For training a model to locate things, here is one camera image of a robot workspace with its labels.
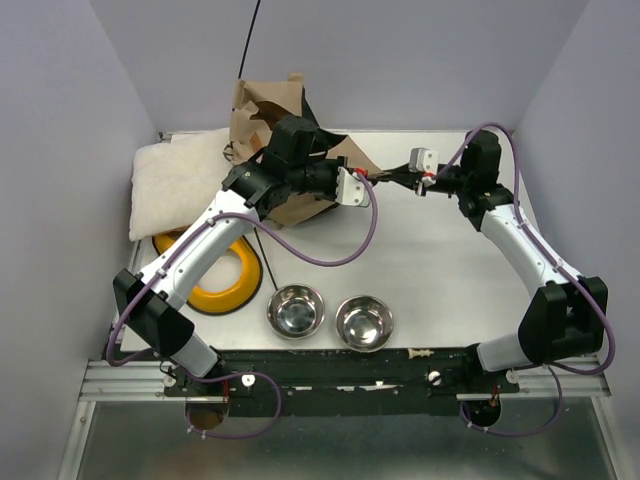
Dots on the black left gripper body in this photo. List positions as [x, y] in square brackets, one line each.
[320, 177]

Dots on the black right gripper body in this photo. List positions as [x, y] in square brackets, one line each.
[454, 180]

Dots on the black tent pole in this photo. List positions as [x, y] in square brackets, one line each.
[239, 76]

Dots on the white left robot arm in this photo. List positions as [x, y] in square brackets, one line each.
[149, 302]

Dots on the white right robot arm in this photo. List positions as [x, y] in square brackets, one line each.
[566, 316]

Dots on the left steel pet bowl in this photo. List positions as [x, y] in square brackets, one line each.
[295, 311]

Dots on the steel pet bowl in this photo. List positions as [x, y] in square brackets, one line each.
[364, 324]
[295, 311]

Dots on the white fluffy pet cushion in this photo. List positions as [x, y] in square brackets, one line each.
[173, 182]

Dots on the right steel pet bowl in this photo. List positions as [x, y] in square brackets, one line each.
[364, 324]

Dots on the white chess piece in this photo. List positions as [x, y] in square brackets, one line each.
[419, 353]

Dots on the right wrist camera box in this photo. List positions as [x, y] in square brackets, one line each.
[424, 162]

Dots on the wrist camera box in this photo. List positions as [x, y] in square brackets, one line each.
[351, 190]
[424, 162]

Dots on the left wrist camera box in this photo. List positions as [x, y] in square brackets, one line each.
[351, 190]

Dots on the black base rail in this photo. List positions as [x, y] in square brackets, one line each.
[329, 383]

